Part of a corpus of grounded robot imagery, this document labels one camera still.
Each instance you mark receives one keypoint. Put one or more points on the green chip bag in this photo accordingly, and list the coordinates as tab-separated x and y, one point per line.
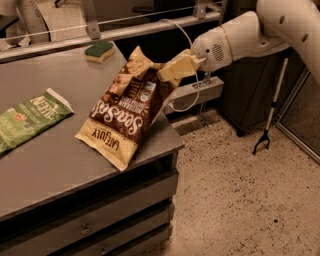
26	120

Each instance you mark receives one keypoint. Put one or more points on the grey drawer unit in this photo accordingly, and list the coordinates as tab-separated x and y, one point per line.
58	210

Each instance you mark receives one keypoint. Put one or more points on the brown Late July chip bag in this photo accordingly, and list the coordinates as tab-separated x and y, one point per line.
119	121

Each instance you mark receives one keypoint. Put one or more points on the green yellow sponge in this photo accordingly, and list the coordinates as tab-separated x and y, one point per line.
99	51

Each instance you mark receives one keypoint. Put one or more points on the dark grey cabinet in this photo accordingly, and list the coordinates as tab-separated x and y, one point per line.
249	85

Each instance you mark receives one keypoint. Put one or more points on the grey metal rail frame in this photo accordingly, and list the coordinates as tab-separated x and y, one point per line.
204	12

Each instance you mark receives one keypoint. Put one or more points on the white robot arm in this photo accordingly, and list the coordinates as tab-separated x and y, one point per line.
273	26

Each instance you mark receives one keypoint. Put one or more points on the reacher grabber tool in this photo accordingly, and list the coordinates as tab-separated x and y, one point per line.
265	137

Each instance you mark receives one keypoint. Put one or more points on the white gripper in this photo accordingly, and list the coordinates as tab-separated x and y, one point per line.
210	50

